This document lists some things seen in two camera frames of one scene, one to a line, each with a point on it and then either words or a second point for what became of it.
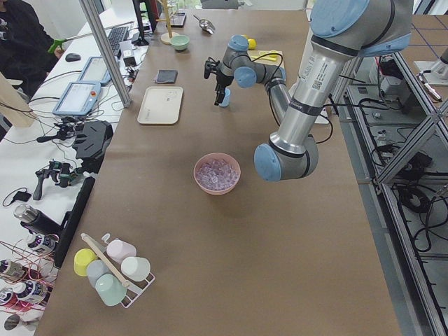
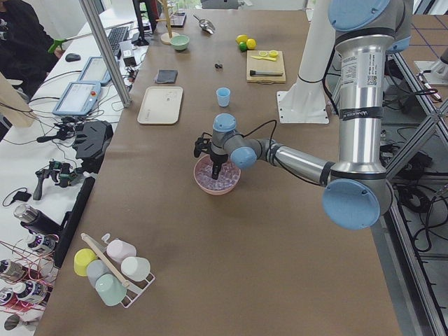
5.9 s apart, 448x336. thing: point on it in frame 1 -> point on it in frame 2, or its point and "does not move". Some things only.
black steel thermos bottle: [36, 221] does not move
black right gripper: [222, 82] -> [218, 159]
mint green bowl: [180, 42] does not move
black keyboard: [115, 37] does not move
